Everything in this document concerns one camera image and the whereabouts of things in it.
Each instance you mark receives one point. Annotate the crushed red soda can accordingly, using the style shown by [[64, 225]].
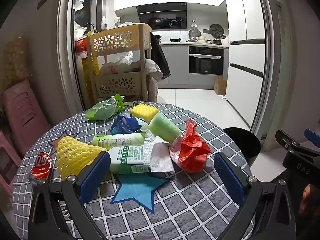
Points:
[[41, 166]]

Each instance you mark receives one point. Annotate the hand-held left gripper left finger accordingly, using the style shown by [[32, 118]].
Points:
[[96, 174]]

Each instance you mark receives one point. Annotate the black stove burner grate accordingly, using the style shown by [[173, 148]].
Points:
[[175, 40]]

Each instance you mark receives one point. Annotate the black range hood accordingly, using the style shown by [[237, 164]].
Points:
[[162, 12]]

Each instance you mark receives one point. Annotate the yellow foam fruit net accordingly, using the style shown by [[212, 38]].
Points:
[[75, 156]]

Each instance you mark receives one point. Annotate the yellow mesh packaging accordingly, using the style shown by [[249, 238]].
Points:
[[90, 77]]

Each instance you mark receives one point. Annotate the black built-in oven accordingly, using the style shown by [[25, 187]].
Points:
[[206, 61]]

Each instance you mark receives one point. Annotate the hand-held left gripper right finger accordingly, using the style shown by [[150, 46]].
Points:
[[228, 177]]

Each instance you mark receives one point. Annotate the green sponge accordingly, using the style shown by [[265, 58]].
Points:
[[165, 127]]

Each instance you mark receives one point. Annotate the round grey tray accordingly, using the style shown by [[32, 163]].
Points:
[[193, 35]]

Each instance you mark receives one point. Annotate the black trash bin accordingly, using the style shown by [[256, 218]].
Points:
[[242, 142]]

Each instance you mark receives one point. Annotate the cardboard box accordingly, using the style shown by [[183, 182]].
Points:
[[220, 86]]

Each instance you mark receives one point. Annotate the round dark baking pan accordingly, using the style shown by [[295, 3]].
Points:
[[217, 30]]

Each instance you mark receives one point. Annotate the white refrigerator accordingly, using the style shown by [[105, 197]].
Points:
[[246, 80]]

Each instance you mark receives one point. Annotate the green white carton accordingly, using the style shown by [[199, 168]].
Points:
[[127, 160]]

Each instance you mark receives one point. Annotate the black hanging bag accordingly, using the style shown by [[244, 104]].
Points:
[[160, 57]]

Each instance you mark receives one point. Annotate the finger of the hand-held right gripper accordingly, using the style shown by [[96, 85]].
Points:
[[312, 135], [287, 141]]

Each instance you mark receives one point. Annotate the pink plastic stool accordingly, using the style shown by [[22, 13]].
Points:
[[22, 110], [7, 165]]

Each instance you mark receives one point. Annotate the yellow sponge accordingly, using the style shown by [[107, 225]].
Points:
[[143, 111]]

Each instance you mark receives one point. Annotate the red plastic wrapper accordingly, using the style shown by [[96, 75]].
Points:
[[192, 152]]

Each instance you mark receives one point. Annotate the beige plastic storage rack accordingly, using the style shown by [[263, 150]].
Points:
[[117, 40]]

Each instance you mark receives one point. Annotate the red box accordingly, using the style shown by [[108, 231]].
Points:
[[80, 45]]

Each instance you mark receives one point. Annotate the green plastic bag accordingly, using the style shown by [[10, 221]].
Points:
[[102, 110]]

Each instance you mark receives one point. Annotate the white plastic bags in rack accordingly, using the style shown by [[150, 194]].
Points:
[[120, 63]]

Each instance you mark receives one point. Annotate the beige hanging cloth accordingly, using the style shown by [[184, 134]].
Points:
[[153, 80]]

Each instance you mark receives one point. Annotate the white paper towel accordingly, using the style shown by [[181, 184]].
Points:
[[160, 158]]

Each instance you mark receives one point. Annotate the green white plastic bottle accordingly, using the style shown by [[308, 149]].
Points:
[[117, 140]]

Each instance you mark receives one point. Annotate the person's right hand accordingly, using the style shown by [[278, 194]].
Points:
[[310, 197]]

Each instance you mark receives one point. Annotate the blue plastic bag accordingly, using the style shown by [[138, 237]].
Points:
[[125, 125]]

